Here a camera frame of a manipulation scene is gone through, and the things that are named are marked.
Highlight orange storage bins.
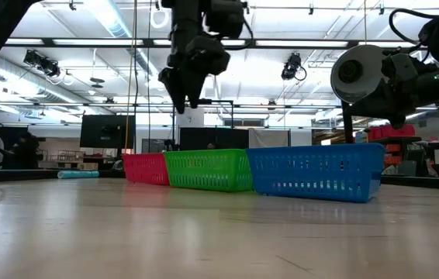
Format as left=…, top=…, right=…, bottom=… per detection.
left=384, top=143, right=401, bottom=164

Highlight white hanging ring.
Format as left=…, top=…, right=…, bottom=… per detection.
left=150, top=7, right=170, bottom=29

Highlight yellow hanging cable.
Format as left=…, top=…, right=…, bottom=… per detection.
left=124, top=0, right=138, bottom=154

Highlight black partition panel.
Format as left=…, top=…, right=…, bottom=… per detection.
left=0, top=126, right=30, bottom=171

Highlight black ceiling camera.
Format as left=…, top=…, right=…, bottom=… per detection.
left=23, top=49, right=62, bottom=78

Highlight green plastic basket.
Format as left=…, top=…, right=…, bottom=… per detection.
left=163, top=149, right=254, bottom=193

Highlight black overhead rig camera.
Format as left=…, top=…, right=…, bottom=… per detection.
left=280, top=53, right=308, bottom=82

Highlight white board panel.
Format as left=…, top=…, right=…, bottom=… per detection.
left=248, top=129, right=290, bottom=149

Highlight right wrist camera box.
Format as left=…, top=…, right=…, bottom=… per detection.
left=382, top=52, right=419, bottom=84

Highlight turquoise highlighter marker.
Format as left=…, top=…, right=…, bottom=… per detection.
left=57, top=170, right=100, bottom=180

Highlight black monitor screen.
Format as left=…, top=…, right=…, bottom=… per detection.
left=79, top=114, right=136, bottom=150

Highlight black tubular stand frame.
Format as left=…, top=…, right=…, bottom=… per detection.
left=171, top=99, right=235, bottom=150

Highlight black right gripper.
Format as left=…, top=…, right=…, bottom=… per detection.
left=344, top=73, right=439, bottom=131

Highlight red storage bin row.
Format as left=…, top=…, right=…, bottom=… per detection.
left=367, top=124, right=416, bottom=141

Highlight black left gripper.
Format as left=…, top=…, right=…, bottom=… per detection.
left=158, top=34, right=231, bottom=115

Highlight black partition screen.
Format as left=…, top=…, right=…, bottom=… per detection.
left=179, top=127, right=250, bottom=152

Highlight black desk lamp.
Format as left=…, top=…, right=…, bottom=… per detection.
left=330, top=44, right=387, bottom=144

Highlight blue plastic basket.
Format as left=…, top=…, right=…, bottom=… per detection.
left=244, top=143, right=386, bottom=204

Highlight black hanging cable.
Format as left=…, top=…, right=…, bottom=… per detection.
left=147, top=0, right=153, bottom=152

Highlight red plastic basket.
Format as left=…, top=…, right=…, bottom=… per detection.
left=121, top=153, right=171, bottom=186

